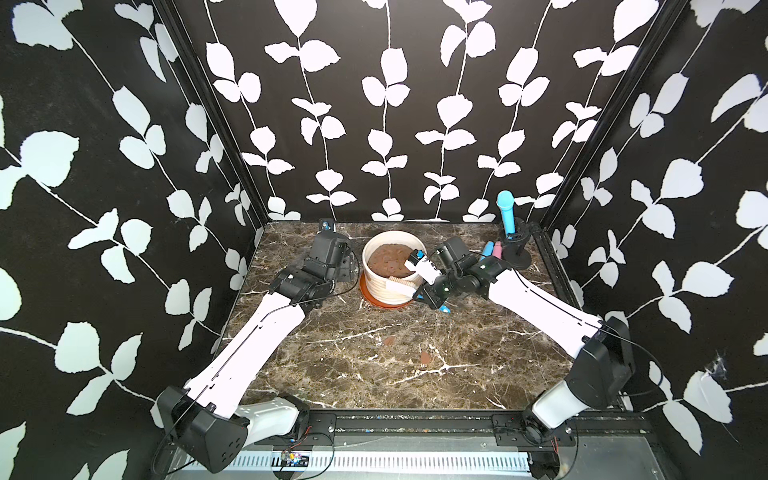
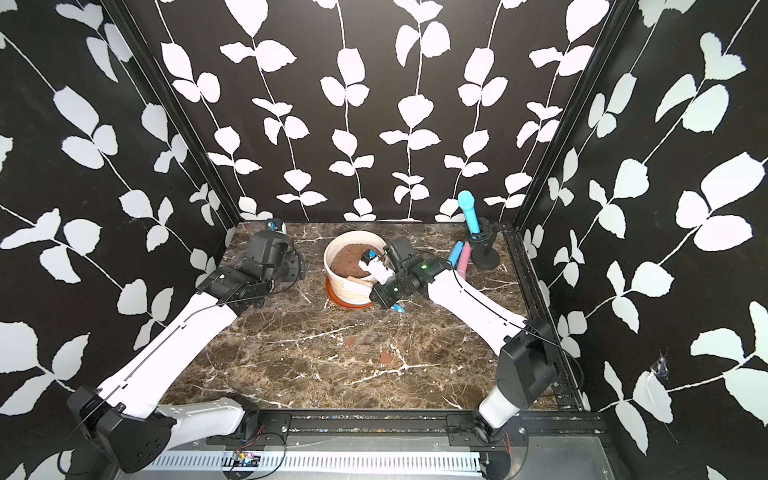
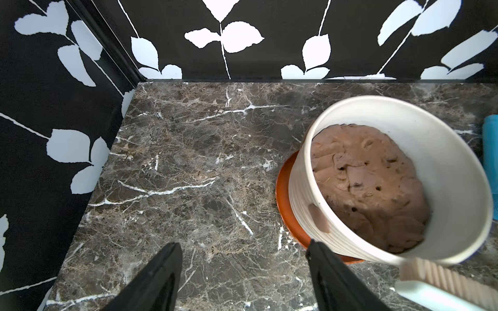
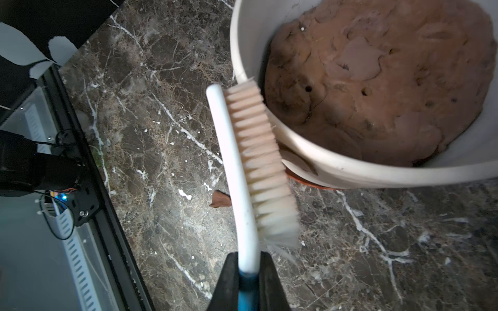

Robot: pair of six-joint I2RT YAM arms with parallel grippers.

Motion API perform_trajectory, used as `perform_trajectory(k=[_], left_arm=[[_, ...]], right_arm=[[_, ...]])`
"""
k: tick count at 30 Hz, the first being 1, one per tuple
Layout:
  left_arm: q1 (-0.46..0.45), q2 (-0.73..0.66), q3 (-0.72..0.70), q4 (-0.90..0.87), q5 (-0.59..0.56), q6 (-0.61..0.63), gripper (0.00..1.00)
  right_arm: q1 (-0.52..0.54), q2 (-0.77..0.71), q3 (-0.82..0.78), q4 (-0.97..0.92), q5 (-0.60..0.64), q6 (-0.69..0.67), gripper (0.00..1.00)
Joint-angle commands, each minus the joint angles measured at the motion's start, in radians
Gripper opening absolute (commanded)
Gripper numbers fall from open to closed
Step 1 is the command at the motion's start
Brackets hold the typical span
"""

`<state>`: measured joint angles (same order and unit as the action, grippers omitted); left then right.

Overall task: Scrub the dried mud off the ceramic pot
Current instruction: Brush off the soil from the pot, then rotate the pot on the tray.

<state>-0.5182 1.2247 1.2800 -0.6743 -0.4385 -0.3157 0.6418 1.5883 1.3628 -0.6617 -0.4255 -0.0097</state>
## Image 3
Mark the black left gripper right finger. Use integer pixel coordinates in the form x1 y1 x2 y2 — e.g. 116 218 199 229
306 240 389 311

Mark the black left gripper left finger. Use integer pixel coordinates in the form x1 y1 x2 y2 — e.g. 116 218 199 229
103 242 182 311

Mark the blue toy microphone lying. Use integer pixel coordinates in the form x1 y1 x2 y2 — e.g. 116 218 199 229
482 115 498 220

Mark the orange plastic saucer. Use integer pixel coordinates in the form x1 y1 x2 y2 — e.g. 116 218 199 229
275 150 364 266

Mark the brown mud lump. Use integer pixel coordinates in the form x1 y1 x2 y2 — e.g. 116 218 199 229
311 124 431 253

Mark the white wavy ceramic pot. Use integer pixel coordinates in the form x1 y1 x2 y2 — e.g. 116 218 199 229
288 96 494 266

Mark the blue white scrub brush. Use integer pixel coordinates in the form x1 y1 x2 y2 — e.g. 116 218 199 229
394 258 497 310

